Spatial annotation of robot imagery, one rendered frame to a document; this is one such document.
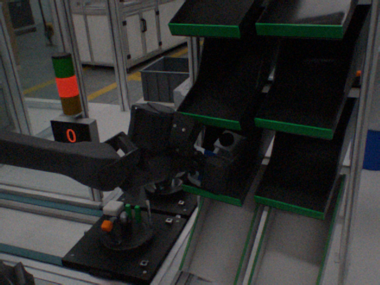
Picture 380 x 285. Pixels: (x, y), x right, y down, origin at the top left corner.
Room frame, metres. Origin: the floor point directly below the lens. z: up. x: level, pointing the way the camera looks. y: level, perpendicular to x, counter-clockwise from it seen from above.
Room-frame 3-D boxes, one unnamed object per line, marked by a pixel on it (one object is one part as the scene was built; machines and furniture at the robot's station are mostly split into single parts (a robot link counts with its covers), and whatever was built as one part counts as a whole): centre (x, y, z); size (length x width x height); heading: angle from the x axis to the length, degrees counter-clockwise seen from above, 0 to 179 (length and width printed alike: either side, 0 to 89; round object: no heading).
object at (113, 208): (1.00, 0.22, 0.97); 0.05 x 0.05 x 0.04; 67
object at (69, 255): (0.87, 0.17, 0.96); 0.24 x 0.24 x 0.02; 67
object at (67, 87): (1.05, 0.30, 1.33); 0.05 x 0.05 x 0.05
